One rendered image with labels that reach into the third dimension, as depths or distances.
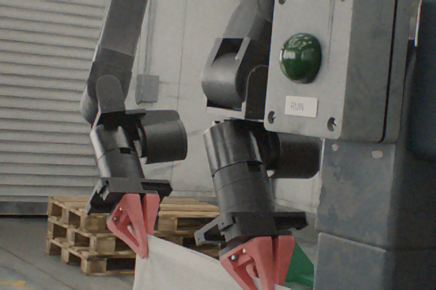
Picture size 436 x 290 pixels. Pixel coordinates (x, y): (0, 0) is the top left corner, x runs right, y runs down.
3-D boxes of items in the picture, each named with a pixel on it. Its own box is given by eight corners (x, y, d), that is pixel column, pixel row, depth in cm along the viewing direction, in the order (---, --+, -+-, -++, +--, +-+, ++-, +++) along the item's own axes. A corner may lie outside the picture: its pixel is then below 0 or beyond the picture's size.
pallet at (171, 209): (46, 214, 671) (47, 194, 670) (191, 216, 727) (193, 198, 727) (84, 233, 598) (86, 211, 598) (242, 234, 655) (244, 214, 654)
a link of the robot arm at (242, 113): (204, 60, 98) (249, 63, 91) (289, 69, 104) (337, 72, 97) (194, 171, 99) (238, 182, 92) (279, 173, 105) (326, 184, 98)
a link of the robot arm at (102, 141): (86, 145, 127) (89, 117, 123) (133, 139, 130) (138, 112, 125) (97, 183, 123) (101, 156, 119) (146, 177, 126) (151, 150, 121)
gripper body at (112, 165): (175, 190, 119) (160, 148, 123) (103, 188, 114) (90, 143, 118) (157, 220, 123) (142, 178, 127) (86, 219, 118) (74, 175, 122)
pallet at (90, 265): (43, 252, 672) (45, 233, 672) (186, 251, 732) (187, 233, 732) (85, 276, 602) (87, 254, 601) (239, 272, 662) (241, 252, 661)
